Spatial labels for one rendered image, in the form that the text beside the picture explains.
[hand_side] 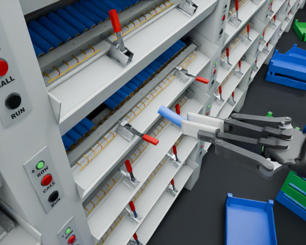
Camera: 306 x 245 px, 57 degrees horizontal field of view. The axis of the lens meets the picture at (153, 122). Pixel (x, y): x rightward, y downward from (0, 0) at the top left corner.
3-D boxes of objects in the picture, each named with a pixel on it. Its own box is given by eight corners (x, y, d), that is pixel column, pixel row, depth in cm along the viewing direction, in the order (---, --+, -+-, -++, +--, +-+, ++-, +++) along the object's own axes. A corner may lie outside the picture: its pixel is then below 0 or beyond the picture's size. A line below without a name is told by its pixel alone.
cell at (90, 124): (72, 110, 63) (94, 128, 62) (66, 114, 62) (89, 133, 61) (73, 105, 61) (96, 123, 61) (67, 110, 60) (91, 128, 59)
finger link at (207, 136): (227, 142, 48) (221, 153, 46) (199, 135, 51) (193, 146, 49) (227, 135, 47) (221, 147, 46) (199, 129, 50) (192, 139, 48)
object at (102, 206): (198, 112, 107) (216, 88, 96) (92, 249, 69) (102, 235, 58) (156, 80, 109) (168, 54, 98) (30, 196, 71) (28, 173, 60)
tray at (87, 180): (204, 68, 94) (218, 46, 87) (78, 207, 56) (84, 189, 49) (157, 34, 96) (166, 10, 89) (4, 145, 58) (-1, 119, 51)
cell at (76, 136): (59, 121, 60) (82, 139, 59) (52, 126, 59) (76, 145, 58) (59, 115, 59) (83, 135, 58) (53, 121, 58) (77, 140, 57)
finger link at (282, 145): (285, 158, 45) (284, 165, 44) (216, 145, 50) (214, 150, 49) (289, 140, 43) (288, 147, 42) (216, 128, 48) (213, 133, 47)
